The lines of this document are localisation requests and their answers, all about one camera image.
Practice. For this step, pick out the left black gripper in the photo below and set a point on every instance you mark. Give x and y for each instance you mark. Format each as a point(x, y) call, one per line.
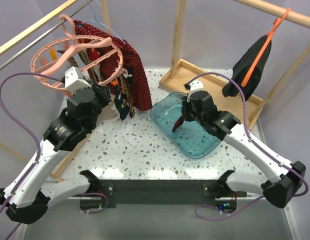
point(103, 91)

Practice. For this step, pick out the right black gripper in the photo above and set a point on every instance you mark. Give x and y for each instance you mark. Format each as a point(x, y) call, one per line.
point(185, 106)

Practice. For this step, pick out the red black argyle sock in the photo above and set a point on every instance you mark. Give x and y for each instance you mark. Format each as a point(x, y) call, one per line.
point(178, 123)

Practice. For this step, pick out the beige sock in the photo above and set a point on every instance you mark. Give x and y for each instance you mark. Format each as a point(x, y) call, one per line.
point(108, 113)

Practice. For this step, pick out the pink round sock hanger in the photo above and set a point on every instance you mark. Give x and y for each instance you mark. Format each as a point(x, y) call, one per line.
point(45, 73)

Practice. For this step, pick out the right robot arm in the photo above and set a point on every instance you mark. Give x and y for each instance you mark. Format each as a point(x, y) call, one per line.
point(283, 177)

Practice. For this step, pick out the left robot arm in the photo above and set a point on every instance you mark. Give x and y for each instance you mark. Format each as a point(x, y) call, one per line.
point(25, 198)

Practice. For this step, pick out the brown striped hanging socks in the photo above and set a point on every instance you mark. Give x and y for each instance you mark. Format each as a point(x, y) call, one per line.
point(83, 56)

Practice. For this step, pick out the orange plastic hanger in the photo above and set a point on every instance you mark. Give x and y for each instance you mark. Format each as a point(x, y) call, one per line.
point(262, 50)

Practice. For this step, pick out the navy patterned hanging sock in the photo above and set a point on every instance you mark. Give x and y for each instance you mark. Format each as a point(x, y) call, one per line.
point(122, 91)

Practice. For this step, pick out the teal plastic basin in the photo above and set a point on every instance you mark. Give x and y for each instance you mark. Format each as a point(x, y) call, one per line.
point(190, 138)

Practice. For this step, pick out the red polka dot garment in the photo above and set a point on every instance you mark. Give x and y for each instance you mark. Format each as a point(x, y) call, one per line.
point(139, 87)

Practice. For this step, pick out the right wooden clothes rack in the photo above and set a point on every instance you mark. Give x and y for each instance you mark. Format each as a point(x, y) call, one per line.
point(182, 70)

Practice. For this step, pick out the wooden clothes rack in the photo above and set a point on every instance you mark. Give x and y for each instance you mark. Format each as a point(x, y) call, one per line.
point(26, 33)
point(182, 70)

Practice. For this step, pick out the black hanging garment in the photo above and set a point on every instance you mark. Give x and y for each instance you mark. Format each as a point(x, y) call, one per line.
point(242, 67)

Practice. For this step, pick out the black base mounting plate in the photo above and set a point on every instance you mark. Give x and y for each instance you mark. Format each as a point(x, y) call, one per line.
point(154, 192)

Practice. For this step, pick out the left wooden clothes rack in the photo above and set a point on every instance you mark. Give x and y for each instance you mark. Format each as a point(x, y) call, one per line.
point(26, 33)

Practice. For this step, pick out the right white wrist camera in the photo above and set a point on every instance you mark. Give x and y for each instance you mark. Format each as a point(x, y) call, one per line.
point(193, 87)

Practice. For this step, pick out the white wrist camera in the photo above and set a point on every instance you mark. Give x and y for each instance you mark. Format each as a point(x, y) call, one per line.
point(193, 87)
point(75, 80)

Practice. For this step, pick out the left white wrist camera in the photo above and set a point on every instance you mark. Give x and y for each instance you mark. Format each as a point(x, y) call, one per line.
point(75, 80)

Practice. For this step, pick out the blue wire hanger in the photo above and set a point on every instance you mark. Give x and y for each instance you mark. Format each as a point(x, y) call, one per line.
point(106, 20)

